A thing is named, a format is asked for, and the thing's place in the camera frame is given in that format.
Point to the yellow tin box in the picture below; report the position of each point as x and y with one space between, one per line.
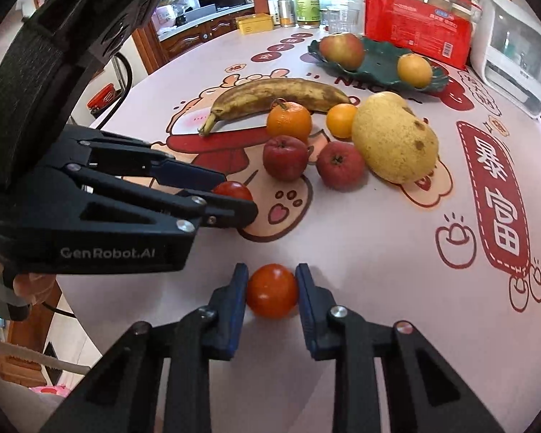
254 23

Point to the small metal lid jar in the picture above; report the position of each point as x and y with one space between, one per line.
286 12

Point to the red snack package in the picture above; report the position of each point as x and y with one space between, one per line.
414 29

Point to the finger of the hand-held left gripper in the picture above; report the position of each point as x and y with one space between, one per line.
189 173
227 214

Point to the green wavy plate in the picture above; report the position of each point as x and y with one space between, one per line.
378 66

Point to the tangerine with stem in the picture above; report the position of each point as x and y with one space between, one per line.
289 122

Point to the red round container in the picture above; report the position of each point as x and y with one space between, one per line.
103 97

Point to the small red apple-like fruit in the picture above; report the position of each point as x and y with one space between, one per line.
286 158
340 165

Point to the green label vinegar bottle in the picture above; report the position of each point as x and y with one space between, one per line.
307 2

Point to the brown spotted banana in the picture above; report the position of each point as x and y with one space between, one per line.
275 94

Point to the red tomato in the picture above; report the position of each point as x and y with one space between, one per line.
232 189
272 291

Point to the large yellow pear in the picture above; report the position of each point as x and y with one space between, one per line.
394 137

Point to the person's left hand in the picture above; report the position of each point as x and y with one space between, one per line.
34 289

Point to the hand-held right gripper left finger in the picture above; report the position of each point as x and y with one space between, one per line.
237 306

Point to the small smooth orange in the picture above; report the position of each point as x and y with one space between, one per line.
341 120

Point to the red and yellow apple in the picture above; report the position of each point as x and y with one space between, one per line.
341 50

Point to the dark wooden cabinet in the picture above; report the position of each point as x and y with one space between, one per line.
185 40

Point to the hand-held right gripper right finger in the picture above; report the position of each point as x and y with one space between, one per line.
306 313

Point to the white carton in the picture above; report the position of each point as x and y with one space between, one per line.
272 7

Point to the white countertop appliance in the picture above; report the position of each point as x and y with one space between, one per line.
509 54

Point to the clear glass jar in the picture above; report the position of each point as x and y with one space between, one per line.
338 19

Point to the printed tablecloth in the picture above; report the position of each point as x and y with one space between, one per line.
387 279

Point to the yellow orange with sticker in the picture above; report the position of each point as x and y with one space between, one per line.
414 70

